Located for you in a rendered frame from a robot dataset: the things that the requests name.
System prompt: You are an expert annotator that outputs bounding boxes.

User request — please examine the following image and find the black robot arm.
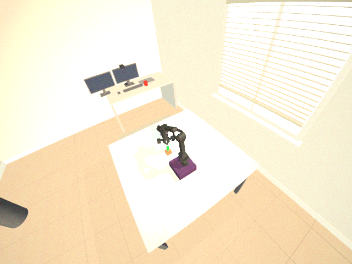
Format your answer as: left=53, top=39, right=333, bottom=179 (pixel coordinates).
left=156, top=124, right=190, bottom=167

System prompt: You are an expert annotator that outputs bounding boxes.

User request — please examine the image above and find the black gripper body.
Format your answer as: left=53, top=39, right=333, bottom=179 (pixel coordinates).
left=157, top=135, right=175, bottom=144

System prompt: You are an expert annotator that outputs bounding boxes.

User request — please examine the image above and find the brown wooden block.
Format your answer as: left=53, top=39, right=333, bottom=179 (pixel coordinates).
left=165, top=148, right=172, bottom=156

